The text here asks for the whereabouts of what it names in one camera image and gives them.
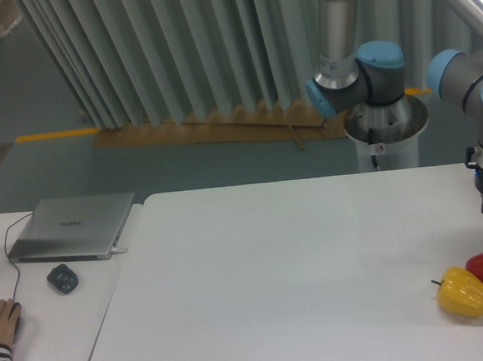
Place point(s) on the black round gadget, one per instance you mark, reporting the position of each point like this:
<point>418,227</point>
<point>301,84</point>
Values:
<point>63,279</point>

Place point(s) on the black computer mouse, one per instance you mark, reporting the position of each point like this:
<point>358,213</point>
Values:
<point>15,316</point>

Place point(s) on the silver closed laptop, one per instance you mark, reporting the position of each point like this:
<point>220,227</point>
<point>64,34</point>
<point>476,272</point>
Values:
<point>73,229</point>

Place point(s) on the brown cardboard sheet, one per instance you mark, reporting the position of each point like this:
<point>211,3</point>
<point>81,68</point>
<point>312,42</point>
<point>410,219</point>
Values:
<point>298,124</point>

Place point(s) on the person's hand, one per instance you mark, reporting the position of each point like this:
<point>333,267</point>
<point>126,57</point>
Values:
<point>7,336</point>

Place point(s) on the pale green curtain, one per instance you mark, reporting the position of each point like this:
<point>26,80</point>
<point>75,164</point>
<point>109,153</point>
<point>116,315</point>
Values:
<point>137,61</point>

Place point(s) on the yellow bell pepper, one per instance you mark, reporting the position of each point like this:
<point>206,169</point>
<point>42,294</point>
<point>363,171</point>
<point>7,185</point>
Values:
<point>460,292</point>

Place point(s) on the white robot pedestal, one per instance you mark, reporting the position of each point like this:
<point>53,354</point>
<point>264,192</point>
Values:
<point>387,138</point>

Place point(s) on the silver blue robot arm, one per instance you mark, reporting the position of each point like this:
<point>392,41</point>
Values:
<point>366,84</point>

